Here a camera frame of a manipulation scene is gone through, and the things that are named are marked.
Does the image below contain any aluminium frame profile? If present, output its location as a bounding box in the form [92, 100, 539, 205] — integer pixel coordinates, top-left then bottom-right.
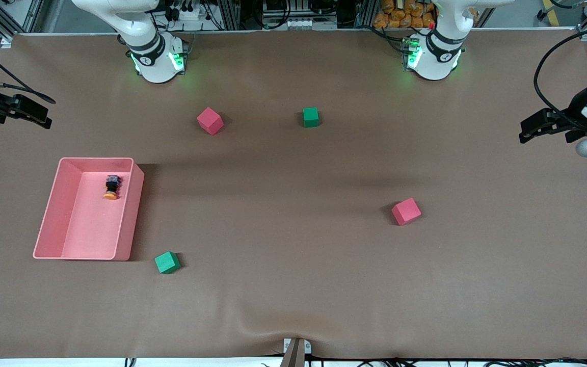
[355, 0, 376, 29]
[220, 0, 241, 30]

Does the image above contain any pile of orange packages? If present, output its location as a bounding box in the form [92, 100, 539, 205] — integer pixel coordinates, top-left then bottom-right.
[373, 0, 437, 29]

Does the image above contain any brown table cover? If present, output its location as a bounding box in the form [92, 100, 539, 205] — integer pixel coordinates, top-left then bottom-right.
[0, 28, 587, 360]

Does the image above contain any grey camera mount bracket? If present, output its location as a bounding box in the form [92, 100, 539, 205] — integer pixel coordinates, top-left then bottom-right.
[282, 337, 312, 367]

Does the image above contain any pink plastic tray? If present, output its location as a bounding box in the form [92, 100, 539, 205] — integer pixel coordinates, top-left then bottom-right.
[33, 157, 145, 261]

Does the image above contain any yellow-capped push button switch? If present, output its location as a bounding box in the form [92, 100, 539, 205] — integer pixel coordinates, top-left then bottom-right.
[103, 174, 122, 200]

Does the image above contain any white power strip with plugs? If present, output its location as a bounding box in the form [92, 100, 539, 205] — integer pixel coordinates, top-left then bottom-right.
[164, 3, 205, 22]

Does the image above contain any pink foam cube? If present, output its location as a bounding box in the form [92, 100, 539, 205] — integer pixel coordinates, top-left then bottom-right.
[391, 197, 422, 226]
[196, 107, 224, 136]

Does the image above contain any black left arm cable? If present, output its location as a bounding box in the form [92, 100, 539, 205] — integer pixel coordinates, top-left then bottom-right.
[533, 25, 587, 136]

